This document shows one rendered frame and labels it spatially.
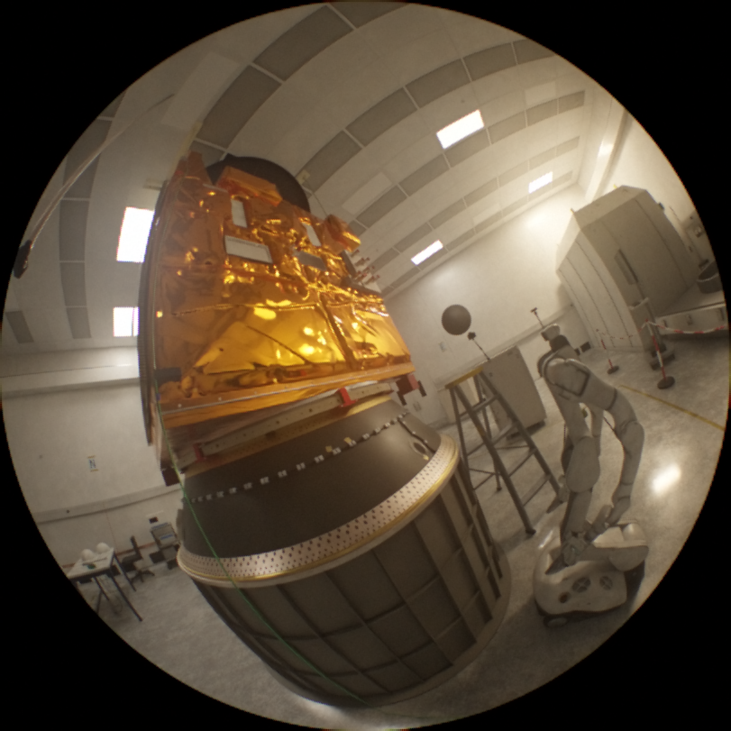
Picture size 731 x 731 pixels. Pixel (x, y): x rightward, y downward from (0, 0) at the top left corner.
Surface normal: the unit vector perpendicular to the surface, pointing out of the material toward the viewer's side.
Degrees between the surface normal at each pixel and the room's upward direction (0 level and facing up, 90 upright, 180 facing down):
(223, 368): 93
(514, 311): 90
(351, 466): 62
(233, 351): 97
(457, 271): 90
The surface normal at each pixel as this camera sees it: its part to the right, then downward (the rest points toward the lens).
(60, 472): 0.73, -0.45
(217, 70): 0.41, 0.89
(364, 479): 0.22, -0.76
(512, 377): -0.55, 0.07
